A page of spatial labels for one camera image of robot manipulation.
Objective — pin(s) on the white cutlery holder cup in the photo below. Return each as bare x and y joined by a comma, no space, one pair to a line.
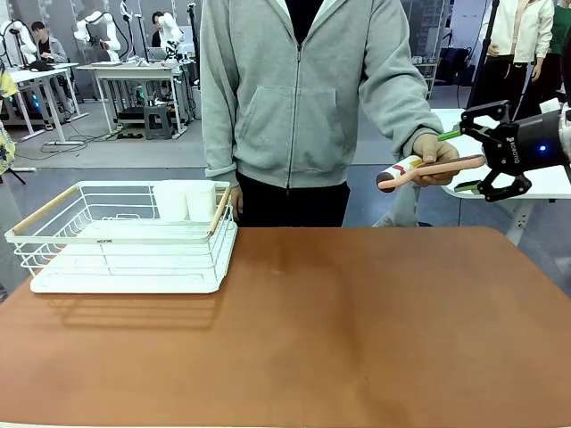
170,200
201,203

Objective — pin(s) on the black tripod pole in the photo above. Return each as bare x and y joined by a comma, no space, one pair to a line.
484,53

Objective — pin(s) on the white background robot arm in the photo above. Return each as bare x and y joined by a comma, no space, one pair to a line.
96,31
171,35
20,38

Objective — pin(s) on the person's left hand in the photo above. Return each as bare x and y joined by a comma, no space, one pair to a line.
435,149

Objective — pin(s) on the seated person grey jacket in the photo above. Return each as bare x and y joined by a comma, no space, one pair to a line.
49,46

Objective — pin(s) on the person's torso grey hoodie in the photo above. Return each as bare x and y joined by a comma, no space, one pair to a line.
290,89

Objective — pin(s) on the white drip tray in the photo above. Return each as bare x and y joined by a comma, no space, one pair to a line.
125,285

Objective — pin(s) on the pink spoon with brown head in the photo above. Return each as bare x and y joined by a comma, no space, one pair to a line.
450,166

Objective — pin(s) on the yellow patterned cloth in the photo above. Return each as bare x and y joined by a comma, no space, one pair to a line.
6,134

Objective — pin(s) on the seated person black hair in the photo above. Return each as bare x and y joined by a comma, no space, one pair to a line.
157,29

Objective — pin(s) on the person's right hand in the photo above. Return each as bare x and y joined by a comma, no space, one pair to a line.
237,203

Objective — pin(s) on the person's right forearm grey sleeve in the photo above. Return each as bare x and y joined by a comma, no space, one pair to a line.
217,116

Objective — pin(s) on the standing person white jacket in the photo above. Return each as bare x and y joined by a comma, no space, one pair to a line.
517,44

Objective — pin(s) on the white background desk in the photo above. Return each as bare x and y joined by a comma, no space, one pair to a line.
134,73
40,84

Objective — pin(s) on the standing person green top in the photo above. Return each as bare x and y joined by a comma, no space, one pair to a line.
557,49

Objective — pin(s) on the white side table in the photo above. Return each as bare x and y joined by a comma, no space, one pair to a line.
548,183

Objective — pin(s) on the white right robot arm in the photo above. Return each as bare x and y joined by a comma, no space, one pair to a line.
565,125

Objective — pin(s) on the person's left forearm grey sleeve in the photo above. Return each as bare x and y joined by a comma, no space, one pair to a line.
397,107

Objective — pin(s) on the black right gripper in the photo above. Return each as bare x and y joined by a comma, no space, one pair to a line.
517,147

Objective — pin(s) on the grey plastic stool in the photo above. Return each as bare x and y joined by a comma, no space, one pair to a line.
158,121

